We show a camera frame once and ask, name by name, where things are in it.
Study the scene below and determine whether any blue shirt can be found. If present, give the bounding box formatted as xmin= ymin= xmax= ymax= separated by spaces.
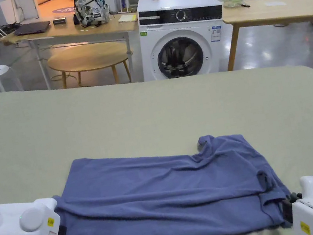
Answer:
xmin=39 ymin=123 xmax=297 ymax=235

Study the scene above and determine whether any bed with pale green sheet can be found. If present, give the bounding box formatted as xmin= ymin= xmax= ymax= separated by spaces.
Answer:
xmin=0 ymin=36 xmax=313 ymax=235

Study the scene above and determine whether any round wooden low table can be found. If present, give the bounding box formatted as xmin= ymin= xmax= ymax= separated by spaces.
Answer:
xmin=46 ymin=38 xmax=134 ymax=97

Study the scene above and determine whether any long wooden table with backpack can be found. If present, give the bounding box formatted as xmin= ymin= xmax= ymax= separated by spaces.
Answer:
xmin=0 ymin=0 xmax=148 ymax=97

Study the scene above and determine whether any wooden table with green container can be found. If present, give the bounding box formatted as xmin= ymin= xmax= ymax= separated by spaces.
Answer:
xmin=214 ymin=0 xmax=313 ymax=72

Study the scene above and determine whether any white washing machine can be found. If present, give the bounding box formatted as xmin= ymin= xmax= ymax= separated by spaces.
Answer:
xmin=130 ymin=0 xmax=234 ymax=86

